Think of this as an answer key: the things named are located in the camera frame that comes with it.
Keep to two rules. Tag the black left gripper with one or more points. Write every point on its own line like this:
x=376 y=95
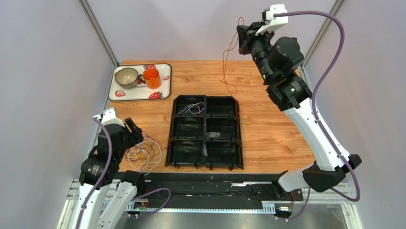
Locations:
x=136 y=136

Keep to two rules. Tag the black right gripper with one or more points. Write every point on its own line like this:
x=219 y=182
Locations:
x=246 y=36

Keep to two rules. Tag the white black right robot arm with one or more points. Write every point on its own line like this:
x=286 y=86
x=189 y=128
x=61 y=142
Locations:
x=277 y=64

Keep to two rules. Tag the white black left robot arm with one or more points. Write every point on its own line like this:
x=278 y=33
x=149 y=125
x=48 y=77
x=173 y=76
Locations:
x=98 y=172

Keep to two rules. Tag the white strawberry serving tray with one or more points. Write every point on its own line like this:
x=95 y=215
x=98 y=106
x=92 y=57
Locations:
x=139 y=91

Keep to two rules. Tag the orange translucent cup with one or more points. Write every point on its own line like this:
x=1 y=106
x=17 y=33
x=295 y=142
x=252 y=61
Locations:
x=152 y=78

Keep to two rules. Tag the grey ceramic mug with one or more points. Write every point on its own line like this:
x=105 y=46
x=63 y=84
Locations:
x=128 y=78

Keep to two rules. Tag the black compartment organizer tray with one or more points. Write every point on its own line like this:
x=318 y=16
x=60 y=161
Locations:
x=205 y=131

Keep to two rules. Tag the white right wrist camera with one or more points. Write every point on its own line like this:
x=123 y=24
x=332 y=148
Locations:
x=270 y=22

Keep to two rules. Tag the aluminium frame post right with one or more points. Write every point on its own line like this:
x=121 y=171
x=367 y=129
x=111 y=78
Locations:
x=334 y=11

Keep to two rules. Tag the aluminium frame post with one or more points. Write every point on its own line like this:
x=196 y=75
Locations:
x=334 y=11
x=85 y=5

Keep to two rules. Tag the aluminium frame post left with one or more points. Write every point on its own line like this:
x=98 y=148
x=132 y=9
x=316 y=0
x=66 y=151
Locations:
x=85 y=5

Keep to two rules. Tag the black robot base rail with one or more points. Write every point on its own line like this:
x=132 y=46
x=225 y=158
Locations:
x=211 y=191

